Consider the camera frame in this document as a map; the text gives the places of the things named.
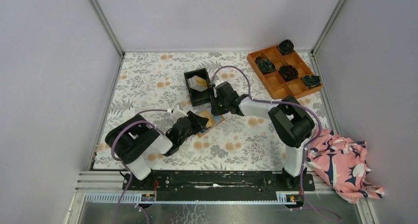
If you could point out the rolled green tie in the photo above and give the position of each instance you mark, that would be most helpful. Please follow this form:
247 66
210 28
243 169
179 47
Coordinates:
311 81
265 65

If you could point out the pink patterned cloth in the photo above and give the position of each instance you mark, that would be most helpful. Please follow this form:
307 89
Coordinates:
341 163

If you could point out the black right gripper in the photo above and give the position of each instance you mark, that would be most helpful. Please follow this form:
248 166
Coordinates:
215 110

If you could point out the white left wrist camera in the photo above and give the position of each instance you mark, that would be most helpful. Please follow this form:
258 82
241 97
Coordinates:
177 111

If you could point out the floral patterned table mat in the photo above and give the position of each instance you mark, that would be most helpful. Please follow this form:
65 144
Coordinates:
156 81

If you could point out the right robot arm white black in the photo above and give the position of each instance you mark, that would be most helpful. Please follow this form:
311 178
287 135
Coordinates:
290 120

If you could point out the yellow leather card holder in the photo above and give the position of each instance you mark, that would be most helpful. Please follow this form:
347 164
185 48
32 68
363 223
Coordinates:
213 121

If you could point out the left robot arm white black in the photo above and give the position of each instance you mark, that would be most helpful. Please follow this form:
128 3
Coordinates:
130 140

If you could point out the black plastic card box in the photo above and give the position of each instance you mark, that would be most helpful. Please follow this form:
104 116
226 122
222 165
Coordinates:
196 97

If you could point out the rolled green tie right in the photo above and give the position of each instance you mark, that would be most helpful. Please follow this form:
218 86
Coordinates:
311 81

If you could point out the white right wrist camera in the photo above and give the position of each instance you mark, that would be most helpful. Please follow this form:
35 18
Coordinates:
214 86

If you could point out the rolled dark tie top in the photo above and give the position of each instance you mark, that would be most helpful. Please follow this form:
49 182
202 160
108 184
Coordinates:
286 47

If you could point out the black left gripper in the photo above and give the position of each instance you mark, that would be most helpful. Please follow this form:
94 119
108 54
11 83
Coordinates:
200 121

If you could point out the orange wooden compartment tray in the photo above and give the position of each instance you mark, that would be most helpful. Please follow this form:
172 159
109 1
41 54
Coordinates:
274 83

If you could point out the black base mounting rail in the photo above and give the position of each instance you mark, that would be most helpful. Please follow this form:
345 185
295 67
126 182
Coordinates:
221 186

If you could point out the stack of credit cards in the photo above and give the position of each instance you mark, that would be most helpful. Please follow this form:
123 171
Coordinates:
197 83

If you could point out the rolled green tie left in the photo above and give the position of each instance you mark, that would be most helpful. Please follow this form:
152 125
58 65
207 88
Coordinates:
265 65

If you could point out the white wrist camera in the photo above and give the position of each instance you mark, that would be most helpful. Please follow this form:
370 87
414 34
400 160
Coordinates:
177 111
214 86

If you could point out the rolled dark tie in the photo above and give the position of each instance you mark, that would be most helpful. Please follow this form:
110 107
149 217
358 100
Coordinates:
286 47
288 73

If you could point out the rolled dark tie centre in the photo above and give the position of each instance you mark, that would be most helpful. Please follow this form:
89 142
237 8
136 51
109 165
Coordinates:
288 73

